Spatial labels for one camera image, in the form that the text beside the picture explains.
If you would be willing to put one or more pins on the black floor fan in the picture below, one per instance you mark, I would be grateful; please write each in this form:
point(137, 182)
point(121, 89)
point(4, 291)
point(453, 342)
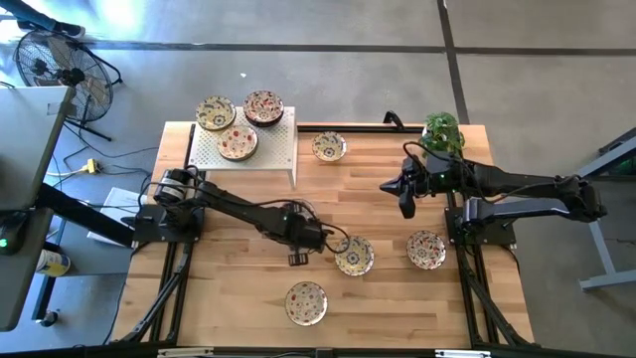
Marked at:
point(69, 77)

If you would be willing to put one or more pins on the black aluminium frame rails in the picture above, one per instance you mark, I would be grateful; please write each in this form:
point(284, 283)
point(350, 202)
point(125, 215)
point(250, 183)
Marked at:
point(477, 283)
point(171, 283)

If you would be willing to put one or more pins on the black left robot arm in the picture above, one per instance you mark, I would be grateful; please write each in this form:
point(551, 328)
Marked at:
point(233, 206)

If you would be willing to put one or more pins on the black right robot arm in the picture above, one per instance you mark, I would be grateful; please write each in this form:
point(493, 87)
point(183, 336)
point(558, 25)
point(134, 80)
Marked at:
point(526, 186)

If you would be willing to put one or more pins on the dark grey monitor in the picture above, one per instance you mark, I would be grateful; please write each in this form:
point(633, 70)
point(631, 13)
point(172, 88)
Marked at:
point(20, 278)

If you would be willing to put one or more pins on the person's shoe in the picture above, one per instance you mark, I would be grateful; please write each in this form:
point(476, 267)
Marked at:
point(72, 30)

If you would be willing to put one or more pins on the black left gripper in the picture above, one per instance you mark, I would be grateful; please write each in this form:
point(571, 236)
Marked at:
point(308, 236)

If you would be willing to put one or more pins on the yellow power strip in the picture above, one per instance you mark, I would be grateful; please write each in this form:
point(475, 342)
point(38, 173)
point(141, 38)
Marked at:
point(91, 165)

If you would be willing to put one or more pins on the black diagonal support beam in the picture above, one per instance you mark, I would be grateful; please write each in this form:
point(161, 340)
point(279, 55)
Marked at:
point(84, 214)

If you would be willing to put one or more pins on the white perforated metal rack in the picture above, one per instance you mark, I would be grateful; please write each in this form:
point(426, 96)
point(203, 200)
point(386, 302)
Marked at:
point(278, 149)

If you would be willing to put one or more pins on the black caster wheel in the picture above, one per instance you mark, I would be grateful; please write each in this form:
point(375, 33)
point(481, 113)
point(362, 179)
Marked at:
point(48, 318)

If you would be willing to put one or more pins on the grey blue metal table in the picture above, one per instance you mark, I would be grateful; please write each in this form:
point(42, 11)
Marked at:
point(596, 238)

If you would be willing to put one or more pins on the black clamp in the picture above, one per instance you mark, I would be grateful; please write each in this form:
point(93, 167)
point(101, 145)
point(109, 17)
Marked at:
point(392, 118)

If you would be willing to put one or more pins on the white yellow cup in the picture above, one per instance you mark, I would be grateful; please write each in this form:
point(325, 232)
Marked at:
point(52, 262)

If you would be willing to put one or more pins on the black aluminium frame rail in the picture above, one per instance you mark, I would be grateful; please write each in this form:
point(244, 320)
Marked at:
point(348, 128)
point(278, 352)

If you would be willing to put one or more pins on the yellow blue lemon pattern bowl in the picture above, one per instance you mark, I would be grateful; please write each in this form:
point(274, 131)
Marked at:
point(329, 146)
point(215, 113)
point(355, 258)

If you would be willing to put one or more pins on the person's leg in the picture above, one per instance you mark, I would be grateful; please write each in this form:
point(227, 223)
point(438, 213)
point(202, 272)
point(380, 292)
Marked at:
point(30, 15)

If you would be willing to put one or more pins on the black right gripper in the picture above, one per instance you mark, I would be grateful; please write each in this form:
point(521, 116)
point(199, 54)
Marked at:
point(434, 176)

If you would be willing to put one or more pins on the green potted plant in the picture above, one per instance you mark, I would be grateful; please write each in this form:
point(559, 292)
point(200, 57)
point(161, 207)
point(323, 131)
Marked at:
point(439, 131)

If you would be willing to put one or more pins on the silver bracket plate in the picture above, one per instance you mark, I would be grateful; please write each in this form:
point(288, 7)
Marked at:
point(462, 353)
point(185, 352)

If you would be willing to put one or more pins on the white paper sheet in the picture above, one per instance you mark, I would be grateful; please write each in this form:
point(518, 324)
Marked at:
point(114, 214)

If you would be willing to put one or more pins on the red fruit pattern bowl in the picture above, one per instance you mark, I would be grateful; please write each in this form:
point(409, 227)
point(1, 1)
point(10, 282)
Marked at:
point(306, 303)
point(237, 141)

